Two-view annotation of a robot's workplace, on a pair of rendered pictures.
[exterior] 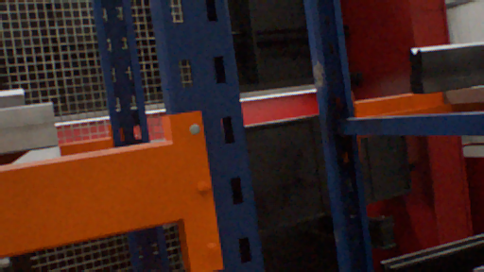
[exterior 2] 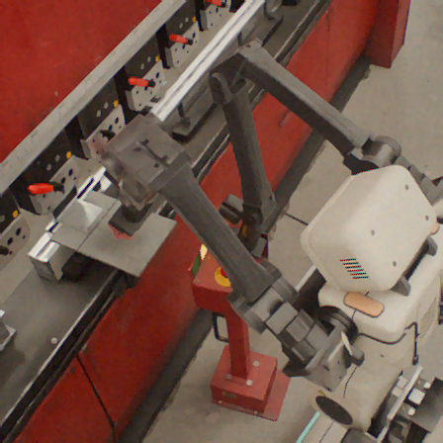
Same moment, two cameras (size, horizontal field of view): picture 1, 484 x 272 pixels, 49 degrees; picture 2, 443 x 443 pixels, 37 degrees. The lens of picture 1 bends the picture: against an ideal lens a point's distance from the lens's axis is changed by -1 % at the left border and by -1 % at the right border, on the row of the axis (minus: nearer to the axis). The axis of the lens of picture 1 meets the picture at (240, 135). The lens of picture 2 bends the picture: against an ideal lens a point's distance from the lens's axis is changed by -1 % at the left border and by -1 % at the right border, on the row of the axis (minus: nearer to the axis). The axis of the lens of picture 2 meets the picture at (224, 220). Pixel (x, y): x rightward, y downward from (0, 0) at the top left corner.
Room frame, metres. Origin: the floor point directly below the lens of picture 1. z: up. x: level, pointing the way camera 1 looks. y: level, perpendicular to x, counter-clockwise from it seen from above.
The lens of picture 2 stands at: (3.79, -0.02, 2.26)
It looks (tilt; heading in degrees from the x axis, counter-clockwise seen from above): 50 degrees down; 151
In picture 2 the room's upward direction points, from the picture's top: 7 degrees counter-clockwise
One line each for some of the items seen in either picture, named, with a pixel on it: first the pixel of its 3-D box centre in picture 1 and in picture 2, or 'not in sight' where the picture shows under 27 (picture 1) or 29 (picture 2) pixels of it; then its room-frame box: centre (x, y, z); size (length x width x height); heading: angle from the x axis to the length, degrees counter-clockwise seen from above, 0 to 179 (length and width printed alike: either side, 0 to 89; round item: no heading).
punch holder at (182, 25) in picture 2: not in sight; (171, 30); (2.33, 0.68, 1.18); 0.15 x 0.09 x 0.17; 118
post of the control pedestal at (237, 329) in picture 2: not in sight; (237, 332); (2.84, 0.50, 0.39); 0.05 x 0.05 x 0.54; 37
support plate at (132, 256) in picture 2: not in sight; (114, 231); (2.73, 0.24, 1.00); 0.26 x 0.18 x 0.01; 28
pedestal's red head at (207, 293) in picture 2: not in sight; (230, 267); (2.84, 0.50, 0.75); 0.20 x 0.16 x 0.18; 127
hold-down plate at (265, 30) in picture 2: not in sight; (259, 38); (2.17, 1.08, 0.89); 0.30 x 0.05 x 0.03; 118
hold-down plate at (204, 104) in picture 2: not in sight; (203, 107); (2.36, 0.73, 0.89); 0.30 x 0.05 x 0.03; 118
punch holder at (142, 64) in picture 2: not in sight; (133, 70); (2.42, 0.50, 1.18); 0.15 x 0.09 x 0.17; 118
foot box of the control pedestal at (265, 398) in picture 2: not in sight; (251, 381); (2.86, 0.52, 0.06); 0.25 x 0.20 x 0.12; 37
